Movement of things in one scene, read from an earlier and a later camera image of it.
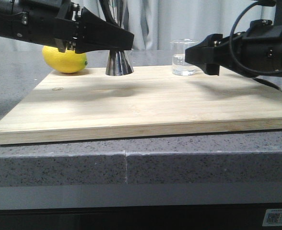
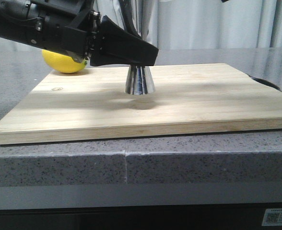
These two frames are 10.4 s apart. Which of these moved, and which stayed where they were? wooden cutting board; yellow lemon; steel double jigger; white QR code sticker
Moved: steel double jigger
Stayed: white QR code sticker; wooden cutting board; yellow lemon
